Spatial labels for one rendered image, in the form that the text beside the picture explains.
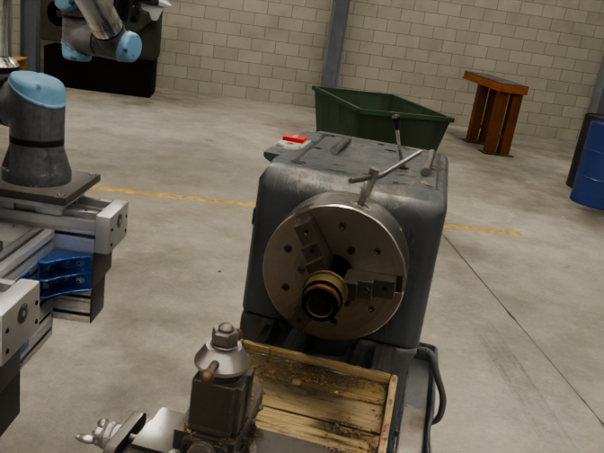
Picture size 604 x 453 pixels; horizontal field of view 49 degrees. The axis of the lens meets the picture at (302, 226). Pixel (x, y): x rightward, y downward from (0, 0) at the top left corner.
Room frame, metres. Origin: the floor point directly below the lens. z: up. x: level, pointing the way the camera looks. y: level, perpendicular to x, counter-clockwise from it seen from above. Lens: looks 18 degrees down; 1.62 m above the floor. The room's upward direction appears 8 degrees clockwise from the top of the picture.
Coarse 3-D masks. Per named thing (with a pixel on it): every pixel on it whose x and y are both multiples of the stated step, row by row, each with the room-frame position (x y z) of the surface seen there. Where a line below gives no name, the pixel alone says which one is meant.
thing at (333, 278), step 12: (312, 276) 1.24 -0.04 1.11; (324, 276) 1.22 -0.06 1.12; (336, 276) 1.23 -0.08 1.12; (312, 288) 1.19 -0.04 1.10; (324, 288) 1.18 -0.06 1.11; (336, 288) 1.20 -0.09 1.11; (312, 300) 1.23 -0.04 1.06; (324, 300) 1.25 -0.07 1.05; (336, 300) 1.17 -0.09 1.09; (312, 312) 1.19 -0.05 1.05; (324, 312) 1.21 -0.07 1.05; (336, 312) 1.18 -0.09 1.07
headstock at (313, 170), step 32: (288, 160) 1.59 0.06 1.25; (320, 160) 1.65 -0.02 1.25; (352, 160) 1.71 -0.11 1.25; (384, 160) 1.76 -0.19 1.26; (416, 160) 1.83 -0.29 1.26; (448, 160) 1.99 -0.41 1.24; (288, 192) 1.51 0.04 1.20; (320, 192) 1.50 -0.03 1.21; (384, 192) 1.49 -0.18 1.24; (416, 192) 1.49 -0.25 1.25; (256, 224) 1.52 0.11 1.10; (416, 224) 1.45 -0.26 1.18; (256, 256) 1.52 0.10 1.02; (416, 256) 1.45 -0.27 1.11; (256, 288) 1.51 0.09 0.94; (416, 288) 1.45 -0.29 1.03; (288, 320) 1.50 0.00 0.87; (416, 320) 1.45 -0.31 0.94
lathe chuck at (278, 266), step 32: (288, 224) 1.35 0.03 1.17; (320, 224) 1.33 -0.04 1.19; (352, 224) 1.32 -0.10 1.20; (384, 224) 1.33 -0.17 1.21; (288, 256) 1.34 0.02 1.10; (352, 256) 1.32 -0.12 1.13; (384, 256) 1.31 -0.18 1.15; (288, 288) 1.34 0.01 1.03; (352, 320) 1.32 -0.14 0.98; (384, 320) 1.31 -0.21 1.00
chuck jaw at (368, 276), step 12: (348, 276) 1.28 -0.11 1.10; (360, 276) 1.28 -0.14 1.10; (372, 276) 1.29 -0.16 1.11; (384, 276) 1.29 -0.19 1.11; (396, 276) 1.30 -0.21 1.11; (348, 288) 1.24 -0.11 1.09; (360, 288) 1.26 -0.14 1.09; (372, 288) 1.26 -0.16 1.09; (384, 288) 1.27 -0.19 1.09; (396, 288) 1.30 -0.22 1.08
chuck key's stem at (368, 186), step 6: (372, 168) 1.36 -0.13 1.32; (372, 174) 1.35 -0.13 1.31; (372, 180) 1.35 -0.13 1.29; (366, 186) 1.36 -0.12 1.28; (372, 186) 1.36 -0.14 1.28; (360, 192) 1.36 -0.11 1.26; (366, 192) 1.35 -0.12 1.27; (360, 198) 1.36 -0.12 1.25; (366, 198) 1.36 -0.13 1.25; (360, 204) 1.36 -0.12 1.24
